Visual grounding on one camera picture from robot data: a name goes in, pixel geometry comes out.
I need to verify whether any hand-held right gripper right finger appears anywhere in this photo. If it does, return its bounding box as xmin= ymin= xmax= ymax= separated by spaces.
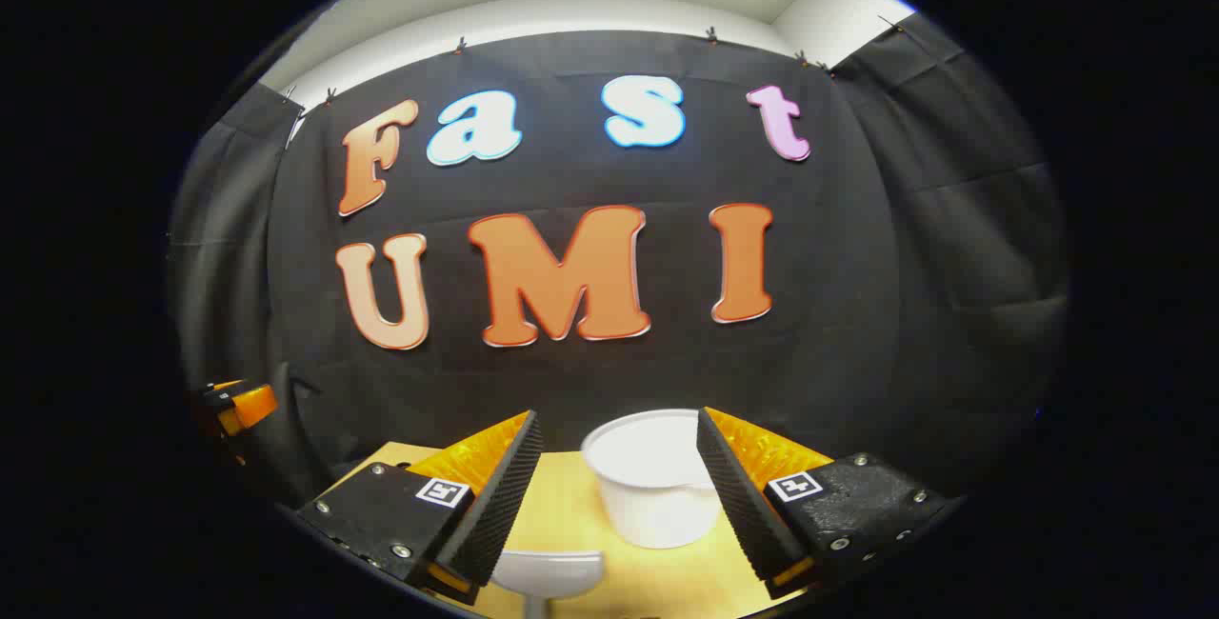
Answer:
xmin=697 ymin=407 xmax=958 ymax=601

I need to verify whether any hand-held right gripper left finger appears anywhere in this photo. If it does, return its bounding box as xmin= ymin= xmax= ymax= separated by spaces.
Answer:
xmin=295 ymin=409 xmax=544 ymax=607

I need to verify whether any grey plastic dustpan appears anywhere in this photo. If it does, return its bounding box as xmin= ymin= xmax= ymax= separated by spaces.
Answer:
xmin=490 ymin=550 xmax=606 ymax=619

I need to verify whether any white ribbed garbage bin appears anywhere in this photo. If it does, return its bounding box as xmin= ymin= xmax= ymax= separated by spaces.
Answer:
xmin=580 ymin=409 xmax=725 ymax=550

